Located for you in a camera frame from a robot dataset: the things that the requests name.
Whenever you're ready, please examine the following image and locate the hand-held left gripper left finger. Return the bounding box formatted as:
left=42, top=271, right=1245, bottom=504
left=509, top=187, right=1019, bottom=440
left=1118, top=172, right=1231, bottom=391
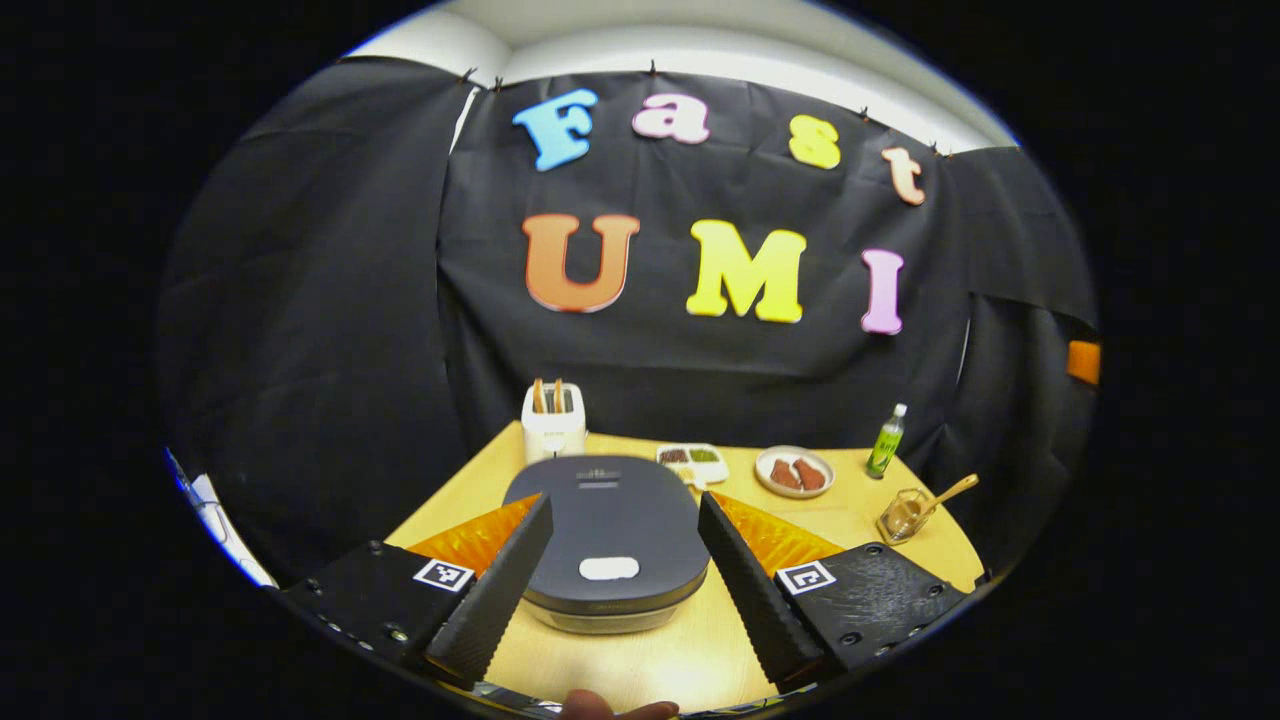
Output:
left=280, top=492, right=557, bottom=691

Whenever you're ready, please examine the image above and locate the wire chopstick holder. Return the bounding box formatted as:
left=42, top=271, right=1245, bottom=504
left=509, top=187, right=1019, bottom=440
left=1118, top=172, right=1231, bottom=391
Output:
left=877, top=487, right=936, bottom=546

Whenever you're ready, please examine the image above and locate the white round plate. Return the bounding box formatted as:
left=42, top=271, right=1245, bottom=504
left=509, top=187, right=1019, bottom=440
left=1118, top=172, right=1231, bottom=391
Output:
left=754, top=445, right=836, bottom=499

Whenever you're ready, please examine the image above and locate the green tea bottle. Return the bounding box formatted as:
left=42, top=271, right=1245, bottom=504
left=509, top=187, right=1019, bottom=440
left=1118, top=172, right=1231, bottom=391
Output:
left=865, top=403, right=909, bottom=480

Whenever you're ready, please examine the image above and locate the white divided grain tray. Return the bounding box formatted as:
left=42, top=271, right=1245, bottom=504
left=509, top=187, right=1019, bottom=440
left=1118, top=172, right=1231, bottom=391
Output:
left=656, top=443, right=730, bottom=489

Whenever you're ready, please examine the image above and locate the wooden spoon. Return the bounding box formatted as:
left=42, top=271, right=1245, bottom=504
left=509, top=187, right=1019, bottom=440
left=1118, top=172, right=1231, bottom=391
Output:
left=890, top=473, right=981, bottom=531

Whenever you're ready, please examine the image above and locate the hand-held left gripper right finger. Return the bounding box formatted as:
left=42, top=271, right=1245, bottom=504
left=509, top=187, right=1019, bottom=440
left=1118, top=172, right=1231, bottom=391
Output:
left=697, top=490, right=969, bottom=691

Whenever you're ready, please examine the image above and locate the dark grey rice cooker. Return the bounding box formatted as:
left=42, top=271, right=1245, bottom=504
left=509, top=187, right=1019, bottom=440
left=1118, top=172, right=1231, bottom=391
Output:
left=502, top=455, right=712, bottom=635

